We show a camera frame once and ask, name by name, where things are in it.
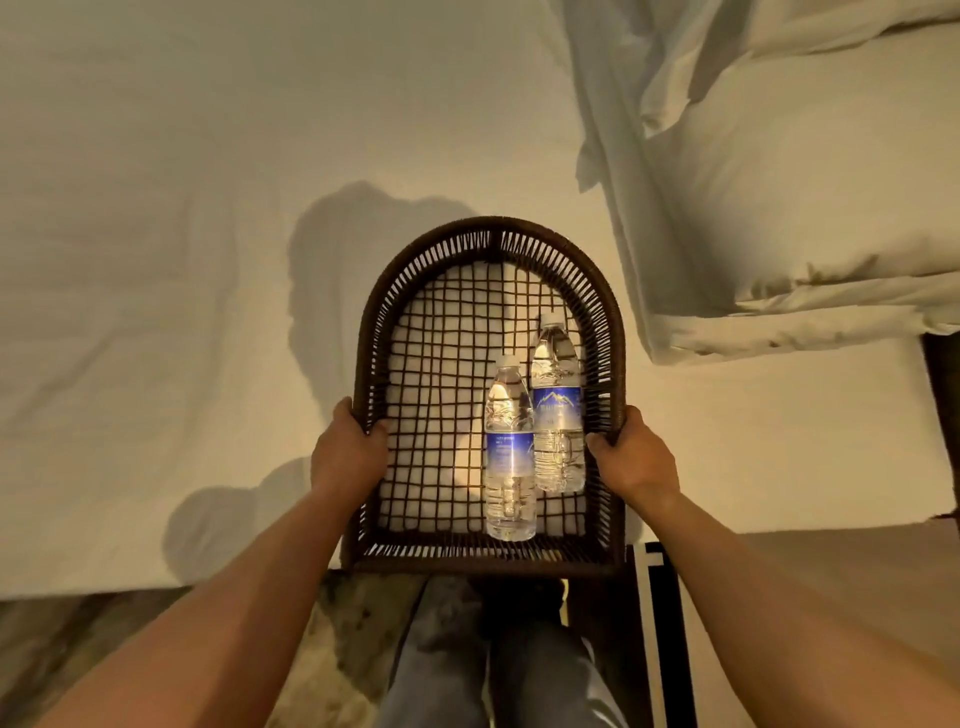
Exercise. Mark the clear plastic water bottle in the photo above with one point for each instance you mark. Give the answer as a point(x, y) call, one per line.
point(557, 420)
point(510, 457)

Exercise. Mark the person's left hand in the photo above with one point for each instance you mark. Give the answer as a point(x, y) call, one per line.
point(346, 454)

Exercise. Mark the dark brown woven basket tray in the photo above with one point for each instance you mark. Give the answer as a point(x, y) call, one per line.
point(390, 337)

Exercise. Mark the person's right forearm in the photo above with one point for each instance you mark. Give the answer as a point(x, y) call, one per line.
point(780, 615)

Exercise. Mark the black and white striped rug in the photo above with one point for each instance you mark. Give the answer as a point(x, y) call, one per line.
point(660, 637)

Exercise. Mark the person's right thumb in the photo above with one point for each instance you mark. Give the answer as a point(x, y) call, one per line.
point(600, 448)

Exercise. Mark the dark wooden bedside furniture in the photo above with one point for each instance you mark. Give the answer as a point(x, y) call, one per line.
point(943, 405)

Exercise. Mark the person's grey trousers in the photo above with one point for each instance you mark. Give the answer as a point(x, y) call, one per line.
point(487, 660)

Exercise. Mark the person's left forearm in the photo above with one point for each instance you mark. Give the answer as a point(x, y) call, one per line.
point(225, 615)

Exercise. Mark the person's left thumb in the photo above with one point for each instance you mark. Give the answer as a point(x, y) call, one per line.
point(377, 435)

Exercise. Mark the white bed sheet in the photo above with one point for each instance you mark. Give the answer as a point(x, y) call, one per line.
point(187, 300)

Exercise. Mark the white pillow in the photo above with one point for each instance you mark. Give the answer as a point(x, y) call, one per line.
point(810, 187)

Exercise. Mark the white crumpled duvet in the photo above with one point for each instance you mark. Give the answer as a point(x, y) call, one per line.
point(675, 90)

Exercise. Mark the person's right hand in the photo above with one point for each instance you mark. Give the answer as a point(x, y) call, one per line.
point(637, 461)

